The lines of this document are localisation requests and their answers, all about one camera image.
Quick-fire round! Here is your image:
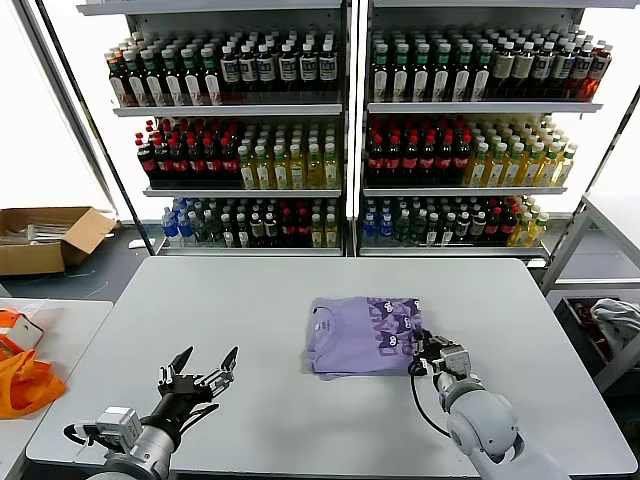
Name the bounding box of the open cardboard box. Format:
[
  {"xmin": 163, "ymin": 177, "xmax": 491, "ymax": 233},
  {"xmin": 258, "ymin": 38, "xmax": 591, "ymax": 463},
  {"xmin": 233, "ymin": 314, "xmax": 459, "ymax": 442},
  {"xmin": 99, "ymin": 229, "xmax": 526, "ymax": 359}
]
[{"xmin": 0, "ymin": 206, "xmax": 117, "ymax": 277}]

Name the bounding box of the grey metal frame rack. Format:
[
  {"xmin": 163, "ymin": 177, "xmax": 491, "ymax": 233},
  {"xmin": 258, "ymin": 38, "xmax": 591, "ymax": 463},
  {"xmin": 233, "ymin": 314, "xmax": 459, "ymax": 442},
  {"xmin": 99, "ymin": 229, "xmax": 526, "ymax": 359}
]
[{"xmin": 542, "ymin": 192, "xmax": 640, "ymax": 396}]

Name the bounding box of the dark bottle tan label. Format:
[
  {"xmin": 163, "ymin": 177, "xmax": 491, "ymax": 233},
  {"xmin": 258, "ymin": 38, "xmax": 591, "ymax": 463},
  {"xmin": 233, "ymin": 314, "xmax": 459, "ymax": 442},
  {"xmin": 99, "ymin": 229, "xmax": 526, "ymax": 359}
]
[
  {"xmin": 510, "ymin": 41, "xmax": 535, "ymax": 99},
  {"xmin": 492, "ymin": 42, "xmax": 516, "ymax": 99}
]

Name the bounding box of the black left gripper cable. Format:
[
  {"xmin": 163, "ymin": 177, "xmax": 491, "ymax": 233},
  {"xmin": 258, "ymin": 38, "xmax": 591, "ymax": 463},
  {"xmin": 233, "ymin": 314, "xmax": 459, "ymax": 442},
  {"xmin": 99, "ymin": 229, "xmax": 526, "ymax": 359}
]
[{"xmin": 177, "ymin": 402, "xmax": 220, "ymax": 436}]

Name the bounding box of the grey white garment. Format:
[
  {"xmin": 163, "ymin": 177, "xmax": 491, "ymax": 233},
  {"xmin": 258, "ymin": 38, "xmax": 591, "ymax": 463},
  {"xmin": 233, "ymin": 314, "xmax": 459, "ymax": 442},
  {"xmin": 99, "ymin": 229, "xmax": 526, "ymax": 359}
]
[{"xmin": 589, "ymin": 298, "xmax": 640, "ymax": 351}]

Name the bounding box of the dark bottle green white label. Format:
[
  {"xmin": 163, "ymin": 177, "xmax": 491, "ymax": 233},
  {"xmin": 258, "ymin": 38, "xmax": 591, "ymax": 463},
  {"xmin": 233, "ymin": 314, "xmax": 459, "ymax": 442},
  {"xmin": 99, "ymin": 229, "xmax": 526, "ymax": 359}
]
[
  {"xmin": 412, "ymin": 43, "xmax": 432, "ymax": 103},
  {"xmin": 433, "ymin": 43, "xmax": 454, "ymax": 103},
  {"xmin": 472, "ymin": 43, "xmax": 494, "ymax": 103},
  {"xmin": 180, "ymin": 47, "xmax": 204, "ymax": 107},
  {"xmin": 140, "ymin": 48, "xmax": 166, "ymax": 107},
  {"xmin": 199, "ymin": 46, "xmax": 222, "ymax": 107},
  {"xmin": 122, "ymin": 49, "xmax": 147, "ymax": 107},
  {"xmin": 453, "ymin": 43, "xmax": 475, "ymax": 103},
  {"xmin": 392, "ymin": 43, "xmax": 412, "ymax": 103},
  {"xmin": 372, "ymin": 43, "xmax": 391, "ymax": 103},
  {"xmin": 160, "ymin": 47, "xmax": 185, "ymax": 107}
]

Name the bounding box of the small white carton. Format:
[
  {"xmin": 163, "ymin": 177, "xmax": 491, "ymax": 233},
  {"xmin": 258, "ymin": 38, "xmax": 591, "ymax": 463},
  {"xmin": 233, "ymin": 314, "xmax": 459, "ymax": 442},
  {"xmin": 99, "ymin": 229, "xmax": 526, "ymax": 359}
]
[{"xmin": 9, "ymin": 315, "xmax": 45, "ymax": 349}]

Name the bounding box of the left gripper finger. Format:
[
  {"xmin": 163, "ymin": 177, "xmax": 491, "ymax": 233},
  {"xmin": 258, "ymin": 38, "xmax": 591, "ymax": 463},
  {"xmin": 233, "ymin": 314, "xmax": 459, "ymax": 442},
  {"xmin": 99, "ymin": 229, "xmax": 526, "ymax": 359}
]
[
  {"xmin": 198, "ymin": 345, "xmax": 240, "ymax": 397},
  {"xmin": 157, "ymin": 346, "xmax": 193, "ymax": 389}
]

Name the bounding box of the grey window frame post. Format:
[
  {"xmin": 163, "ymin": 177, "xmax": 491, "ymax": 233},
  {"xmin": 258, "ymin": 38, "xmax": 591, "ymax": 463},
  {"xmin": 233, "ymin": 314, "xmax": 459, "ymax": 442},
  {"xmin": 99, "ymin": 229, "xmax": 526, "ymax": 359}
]
[{"xmin": 12, "ymin": 0, "xmax": 121, "ymax": 221}]

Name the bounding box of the orange fabric bag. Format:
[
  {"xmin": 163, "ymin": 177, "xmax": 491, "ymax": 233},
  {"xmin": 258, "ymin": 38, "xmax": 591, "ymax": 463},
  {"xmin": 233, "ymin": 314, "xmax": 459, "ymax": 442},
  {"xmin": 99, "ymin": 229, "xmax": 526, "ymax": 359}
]
[{"xmin": 0, "ymin": 308, "xmax": 68, "ymax": 420}]

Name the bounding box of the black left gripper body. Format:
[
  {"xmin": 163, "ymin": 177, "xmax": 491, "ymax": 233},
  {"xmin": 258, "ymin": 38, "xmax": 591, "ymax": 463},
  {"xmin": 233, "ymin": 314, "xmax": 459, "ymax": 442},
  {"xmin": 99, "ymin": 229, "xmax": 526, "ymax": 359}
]
[{"xmin": 148, "ymin": 373, "xmax": 217, "ymax": 437}]

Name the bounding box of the black plastic crate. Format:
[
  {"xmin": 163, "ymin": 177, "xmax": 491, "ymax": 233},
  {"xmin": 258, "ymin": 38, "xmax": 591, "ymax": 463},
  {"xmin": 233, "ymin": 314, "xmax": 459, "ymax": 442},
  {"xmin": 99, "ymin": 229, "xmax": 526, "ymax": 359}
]
[{"xmin": 554, "ymin": 297, "xmax": 614, "ymax": 376}]

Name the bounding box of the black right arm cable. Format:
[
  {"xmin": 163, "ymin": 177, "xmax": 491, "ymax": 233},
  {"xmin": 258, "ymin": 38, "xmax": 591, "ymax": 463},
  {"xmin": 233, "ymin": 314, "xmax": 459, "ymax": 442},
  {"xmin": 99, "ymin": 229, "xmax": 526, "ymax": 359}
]
[{"xmin": 407, "ymin": 359, "xmax": 454, "ymax": 439}]

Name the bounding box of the clear plastic packing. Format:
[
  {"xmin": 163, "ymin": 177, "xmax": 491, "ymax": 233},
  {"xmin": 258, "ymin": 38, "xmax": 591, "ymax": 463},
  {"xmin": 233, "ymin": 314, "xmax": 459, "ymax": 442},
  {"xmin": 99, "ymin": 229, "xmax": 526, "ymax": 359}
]
[{"xmin": 0, "ymin": 223, "xmax": 64, "ymax": 247}]

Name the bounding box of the red garment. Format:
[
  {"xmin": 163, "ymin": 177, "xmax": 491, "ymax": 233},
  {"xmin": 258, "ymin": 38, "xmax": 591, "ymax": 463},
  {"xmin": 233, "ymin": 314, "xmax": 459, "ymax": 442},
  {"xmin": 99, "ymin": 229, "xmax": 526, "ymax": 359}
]
[{"xmin": 574, "ymin": 302, "xmax": 609, "ymax": 361}]

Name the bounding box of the black slanted pole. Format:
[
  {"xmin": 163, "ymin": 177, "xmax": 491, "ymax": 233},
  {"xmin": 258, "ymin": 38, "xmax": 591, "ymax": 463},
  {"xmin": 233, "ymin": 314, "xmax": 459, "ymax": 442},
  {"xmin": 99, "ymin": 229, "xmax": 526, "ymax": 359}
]
[
  {"xmin": 34, "ymin": 0, "xmax": 156, "ymax": 257},
  {"xmin": 539, "ymin": 84, "xmax": 640, "ymax": 291}
]

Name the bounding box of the cola bottle red cap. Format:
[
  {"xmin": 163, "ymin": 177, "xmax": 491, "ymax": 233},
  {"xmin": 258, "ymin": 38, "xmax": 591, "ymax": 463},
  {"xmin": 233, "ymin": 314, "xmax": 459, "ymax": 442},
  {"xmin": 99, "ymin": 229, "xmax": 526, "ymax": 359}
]
[
  {"xmin": 435, "ymin": 134, "xmax": 456, "ymax": 184},
  {"xmin": 168, "ymin": 138, "xmax": 190, "ymax": 187},
  {"xmin": 401, "ymin": 134, "xmax": 421, "ymax": 184},
  {"xmin": 221, "ymin": 136, "xmax": 241, "ymax": 187},
  {"xmin": 418, "ymin": 134, "xmax": 439, "ymax": 184},
  {"xmin": 294, "ymin": 207, "xmax": 311, "ymax": 247},
  {"xmin": 483, "ymin": 207, "xmax": 502, "ymax": 245},
  {"xmin": 452, "ymin": 134, "xmax": 474, "ymax": 184},
  {"xmin": 367, "ymin": 135, "xmax": 386, "ymax": 184},
  {"xmin": 186, "ymin": 137, "xmax": 207, "ymax": 187},
  {"xmin": 499, "ymin": 207, "xmax": 519, "ymax": 246},
  {"xmin": 279, "ymin": 207, "xmax": 296, "ymax": 247},
  {"xmin": 134, "ymin": 138, "xmax": 157, "ymax": 187},
  {"xmin": 384, "ymin": 135, "xmax": 404, "ymax": 184},
  {"xmin": 152, "ymin": 137, "xmax": 174, "ymax": 187},
  {"xmin": 203, "ymin": 136, "xmax": 224, "ymax": 187}
]

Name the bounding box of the grey metal shelf unit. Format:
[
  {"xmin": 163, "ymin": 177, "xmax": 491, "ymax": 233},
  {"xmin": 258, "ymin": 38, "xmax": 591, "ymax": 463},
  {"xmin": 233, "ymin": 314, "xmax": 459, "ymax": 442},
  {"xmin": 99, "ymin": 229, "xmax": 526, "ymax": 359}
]
[
  {"xmin": 357, "ymin": 0, "xmax": 604, "ymax": 259},
  {"xmin": 77, "ymin": 0, "xmax": 351, "ymax": 257}
]

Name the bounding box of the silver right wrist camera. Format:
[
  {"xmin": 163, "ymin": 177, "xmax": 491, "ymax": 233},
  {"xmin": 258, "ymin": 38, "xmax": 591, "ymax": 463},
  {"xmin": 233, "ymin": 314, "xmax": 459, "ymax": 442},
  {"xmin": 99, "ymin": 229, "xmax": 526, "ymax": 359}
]
[{"xmin": 438, "ymin": 348, "xmax": 474, "ymax": 384}]

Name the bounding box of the amber drink bottle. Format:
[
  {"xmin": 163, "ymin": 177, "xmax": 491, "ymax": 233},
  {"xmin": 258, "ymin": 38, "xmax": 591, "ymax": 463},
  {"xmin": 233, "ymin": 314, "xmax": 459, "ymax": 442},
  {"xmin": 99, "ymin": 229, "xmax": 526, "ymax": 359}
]
[{"xmin": 108, "ymin": 53, "xmax": 129, "ymax": 107}]

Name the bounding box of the dark bottle blue white label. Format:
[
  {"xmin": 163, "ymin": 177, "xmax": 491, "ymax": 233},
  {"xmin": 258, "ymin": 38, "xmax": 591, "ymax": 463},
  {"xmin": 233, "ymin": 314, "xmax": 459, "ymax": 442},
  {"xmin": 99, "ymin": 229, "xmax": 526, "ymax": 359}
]
[
  {"xmin": 530, "ymin": 41, "xmax": 556, "ymax": 99},
  {"xmin": 256, "ymin": 43, "xmax": 278, "ymax": 105},
  {"xmin": 567, "ymin": 44, "xmax": 594, "ymax": 100},
  {"xmin": 278, "ymin": 43, "xmax": 299, "ymax": 105},
  {"xmin": 220, "ymin": 44, "xmax": 241, "ymax": 105},
  {"xmin": 298, "ymin": 42, "xmax": 319, "ymax": 105},
  {"xmin": 549, "ymin": 42, "xmax": 576, "ymax": 99},
  {"xmin": 238, "ymin": 44, "xmax": 259, "ymax": 105},
  {"xmin": 318, "ymin": 42, "xmax": 339, "ymax": 105}
]

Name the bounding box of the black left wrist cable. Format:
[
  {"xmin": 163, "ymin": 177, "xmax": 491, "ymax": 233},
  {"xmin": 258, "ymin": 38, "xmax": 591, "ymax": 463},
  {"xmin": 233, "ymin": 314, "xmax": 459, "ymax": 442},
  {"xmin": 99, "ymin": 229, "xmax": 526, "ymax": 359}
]
[{"xmin": 62, "ymin": 423, "xmax": 101, "ymax": 446}]

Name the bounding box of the red drink bottle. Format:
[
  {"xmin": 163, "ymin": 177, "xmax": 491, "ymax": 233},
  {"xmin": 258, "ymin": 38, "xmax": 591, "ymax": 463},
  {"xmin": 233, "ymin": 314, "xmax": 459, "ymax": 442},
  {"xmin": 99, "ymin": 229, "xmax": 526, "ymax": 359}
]
[{"xmin": 582, "ymin": 43, "xmax": 614, "ymax": 101}]

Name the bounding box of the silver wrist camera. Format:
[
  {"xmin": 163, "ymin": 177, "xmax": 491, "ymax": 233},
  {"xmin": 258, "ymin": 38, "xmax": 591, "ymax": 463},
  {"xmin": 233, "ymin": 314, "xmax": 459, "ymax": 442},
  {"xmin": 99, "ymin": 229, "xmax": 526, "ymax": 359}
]
[
  {"xmin": 94, "ymin": 407, "xmax": 143, "ymax": 449},
  {"xmin": 438, "ymin": 348, "xmax": 474, "ymax": 384}
]

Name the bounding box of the purple t-shirt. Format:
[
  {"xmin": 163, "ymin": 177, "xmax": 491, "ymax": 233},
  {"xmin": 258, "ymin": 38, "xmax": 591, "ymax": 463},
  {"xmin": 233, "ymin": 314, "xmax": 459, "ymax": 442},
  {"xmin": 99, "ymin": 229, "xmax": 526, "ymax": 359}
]
[{"xmin": 299, "ymin": 295, "xmax": 434, "ymax": 382}]

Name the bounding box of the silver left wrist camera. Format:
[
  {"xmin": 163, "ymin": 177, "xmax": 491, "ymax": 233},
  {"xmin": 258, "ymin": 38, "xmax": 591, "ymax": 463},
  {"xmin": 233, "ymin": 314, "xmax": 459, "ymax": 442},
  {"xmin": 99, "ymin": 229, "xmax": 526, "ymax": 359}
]
[{"xmin": 94, "ymin": 407, "xmax": 143, "ymax": 449}]

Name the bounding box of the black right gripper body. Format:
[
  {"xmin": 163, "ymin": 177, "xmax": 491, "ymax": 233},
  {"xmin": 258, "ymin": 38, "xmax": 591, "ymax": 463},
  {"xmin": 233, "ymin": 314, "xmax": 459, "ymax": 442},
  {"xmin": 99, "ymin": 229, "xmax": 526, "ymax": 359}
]
[{"xmin": 418, "ymin": 342, "xmax": 455, "ymax": 375}]

